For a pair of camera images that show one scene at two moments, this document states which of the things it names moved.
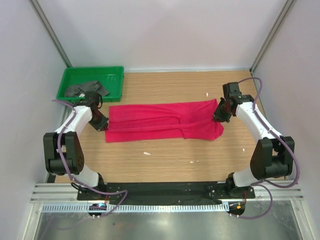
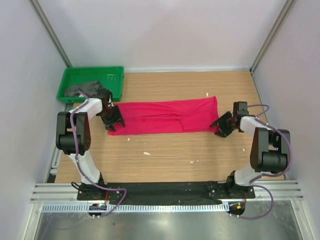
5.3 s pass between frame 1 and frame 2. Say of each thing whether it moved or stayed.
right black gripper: moved
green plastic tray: stayed
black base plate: stayed
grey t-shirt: stayed
